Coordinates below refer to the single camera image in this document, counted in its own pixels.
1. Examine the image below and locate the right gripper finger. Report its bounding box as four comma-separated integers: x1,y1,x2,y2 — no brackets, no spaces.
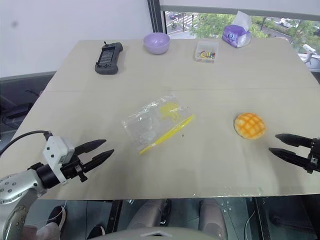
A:
274,133,313,149
268,147,312,169

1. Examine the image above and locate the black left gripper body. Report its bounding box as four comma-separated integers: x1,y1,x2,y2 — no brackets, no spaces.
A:
59,153,90,183

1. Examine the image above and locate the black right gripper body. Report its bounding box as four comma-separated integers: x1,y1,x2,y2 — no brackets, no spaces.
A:
306,138,320,173

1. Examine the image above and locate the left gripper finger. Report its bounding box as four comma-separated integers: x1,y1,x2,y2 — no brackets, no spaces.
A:
74,139,108,156
84,149,115,173

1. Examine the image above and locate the clear yellow-zip plastic bag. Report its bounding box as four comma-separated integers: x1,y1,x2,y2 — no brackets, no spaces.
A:
121,92,196,156

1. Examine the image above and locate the round golden pineapple bun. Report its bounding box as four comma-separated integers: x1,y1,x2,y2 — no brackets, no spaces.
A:
233,112,267,139

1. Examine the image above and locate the black shoe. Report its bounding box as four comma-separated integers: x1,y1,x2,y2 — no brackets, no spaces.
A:
86,223,106,240
47,204,68,230

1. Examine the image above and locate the black table leg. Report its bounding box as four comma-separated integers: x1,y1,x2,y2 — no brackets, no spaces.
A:
106,199,123,227
252,197,270,240

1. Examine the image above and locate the grey trouser leg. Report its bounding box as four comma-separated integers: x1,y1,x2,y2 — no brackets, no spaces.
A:
127,198,171,231
198,198,227,238

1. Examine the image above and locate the grey handheld controller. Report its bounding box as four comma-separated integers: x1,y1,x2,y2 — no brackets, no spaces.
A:
94,41,124,75

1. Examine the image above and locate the dark grey side furniture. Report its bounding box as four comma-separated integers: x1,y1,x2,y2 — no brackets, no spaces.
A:
0,71,58,151

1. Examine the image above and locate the purple plastic bowl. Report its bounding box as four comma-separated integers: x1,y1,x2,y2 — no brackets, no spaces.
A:
142,32,171,55

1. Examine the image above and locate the purple tissue pack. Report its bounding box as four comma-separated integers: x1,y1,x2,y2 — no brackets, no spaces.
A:
221,10,252,48

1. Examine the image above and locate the clear box of coloured bits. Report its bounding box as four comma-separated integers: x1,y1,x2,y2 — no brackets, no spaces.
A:
192,40,220,64

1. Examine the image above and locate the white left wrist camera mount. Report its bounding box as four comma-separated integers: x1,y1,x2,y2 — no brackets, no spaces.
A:
41,136,75,186

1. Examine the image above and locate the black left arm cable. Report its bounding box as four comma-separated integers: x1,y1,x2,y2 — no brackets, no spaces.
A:
0,129,53,155

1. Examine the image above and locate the thin white cable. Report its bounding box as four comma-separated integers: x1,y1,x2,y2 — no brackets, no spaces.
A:
244,209,256,240

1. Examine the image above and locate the white outdoor camera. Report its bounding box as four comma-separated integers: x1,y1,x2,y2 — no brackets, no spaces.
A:
301,43,317,65

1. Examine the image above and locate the dark grey window frame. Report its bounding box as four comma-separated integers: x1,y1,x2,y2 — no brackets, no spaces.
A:
147,0,320,35

